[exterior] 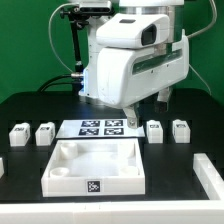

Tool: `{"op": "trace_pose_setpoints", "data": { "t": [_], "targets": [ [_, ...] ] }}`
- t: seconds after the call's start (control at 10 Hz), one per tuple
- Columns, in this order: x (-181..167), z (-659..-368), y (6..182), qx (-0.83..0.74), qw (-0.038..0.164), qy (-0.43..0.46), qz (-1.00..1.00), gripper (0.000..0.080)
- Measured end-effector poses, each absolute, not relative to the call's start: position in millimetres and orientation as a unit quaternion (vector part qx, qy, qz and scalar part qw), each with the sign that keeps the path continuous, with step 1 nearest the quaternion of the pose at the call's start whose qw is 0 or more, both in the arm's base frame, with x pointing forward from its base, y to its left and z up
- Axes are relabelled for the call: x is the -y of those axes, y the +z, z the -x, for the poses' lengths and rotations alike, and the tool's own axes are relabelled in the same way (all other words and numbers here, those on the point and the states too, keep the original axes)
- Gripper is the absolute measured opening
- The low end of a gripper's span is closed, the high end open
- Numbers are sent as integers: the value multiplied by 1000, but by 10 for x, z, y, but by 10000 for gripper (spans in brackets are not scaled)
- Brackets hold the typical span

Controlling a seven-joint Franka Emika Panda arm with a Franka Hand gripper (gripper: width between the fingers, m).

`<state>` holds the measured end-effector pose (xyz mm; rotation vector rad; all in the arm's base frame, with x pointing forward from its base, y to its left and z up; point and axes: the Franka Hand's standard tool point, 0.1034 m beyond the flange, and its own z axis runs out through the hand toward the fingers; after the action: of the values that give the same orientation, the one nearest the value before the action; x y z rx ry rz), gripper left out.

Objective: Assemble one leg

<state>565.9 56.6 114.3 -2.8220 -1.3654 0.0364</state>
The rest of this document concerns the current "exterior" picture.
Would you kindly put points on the white obstacle fence wall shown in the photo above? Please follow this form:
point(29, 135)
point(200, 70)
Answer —
point(209, 211)

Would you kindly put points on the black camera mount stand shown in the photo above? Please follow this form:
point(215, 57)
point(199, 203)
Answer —
point(78, 15)

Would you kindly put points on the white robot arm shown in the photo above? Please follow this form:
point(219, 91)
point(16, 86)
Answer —
point(172, 8)

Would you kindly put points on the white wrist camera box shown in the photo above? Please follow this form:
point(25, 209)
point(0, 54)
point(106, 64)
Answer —
point(134, 31)

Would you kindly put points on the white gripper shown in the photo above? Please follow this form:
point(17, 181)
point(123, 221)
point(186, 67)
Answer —
point(126, 76)

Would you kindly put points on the white square tabletop part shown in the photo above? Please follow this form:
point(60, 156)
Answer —
point(94, 167)

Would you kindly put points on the white tag sheet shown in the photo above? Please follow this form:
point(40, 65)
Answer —
point(97, 128)

